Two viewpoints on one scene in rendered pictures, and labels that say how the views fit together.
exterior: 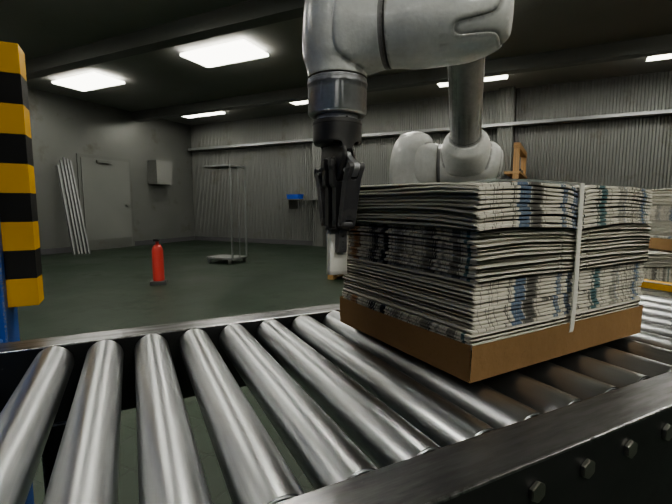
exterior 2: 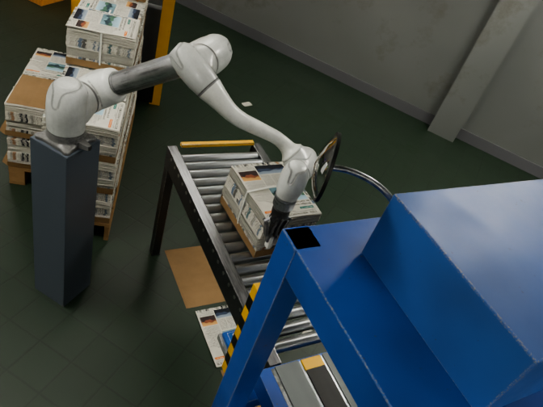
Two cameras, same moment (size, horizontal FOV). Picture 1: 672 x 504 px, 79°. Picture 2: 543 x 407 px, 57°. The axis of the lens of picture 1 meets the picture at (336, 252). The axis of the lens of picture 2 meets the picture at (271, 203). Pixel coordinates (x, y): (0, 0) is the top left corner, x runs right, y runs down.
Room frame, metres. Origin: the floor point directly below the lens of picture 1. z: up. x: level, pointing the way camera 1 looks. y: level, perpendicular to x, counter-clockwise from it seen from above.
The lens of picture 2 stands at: (0.99, 1.54, 2.37)
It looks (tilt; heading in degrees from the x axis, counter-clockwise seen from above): 38 degrees down; 259
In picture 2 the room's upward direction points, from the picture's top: 20 degrees clockwise
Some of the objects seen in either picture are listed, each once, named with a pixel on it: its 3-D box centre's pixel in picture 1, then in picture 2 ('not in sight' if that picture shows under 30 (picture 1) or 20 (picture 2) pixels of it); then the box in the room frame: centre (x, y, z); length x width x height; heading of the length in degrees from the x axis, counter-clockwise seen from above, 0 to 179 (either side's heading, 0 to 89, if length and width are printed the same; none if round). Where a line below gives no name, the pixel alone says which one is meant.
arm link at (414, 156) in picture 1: (413, 162); (68, 104); (1.57, -0.29, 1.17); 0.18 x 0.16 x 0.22; 71
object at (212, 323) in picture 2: not in sight; (228, 333); (0.63, -0.18, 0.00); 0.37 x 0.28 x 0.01; 117
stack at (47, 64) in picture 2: not in sight; (47, 116); (2.06, -1.40, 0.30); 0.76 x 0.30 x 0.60; 97
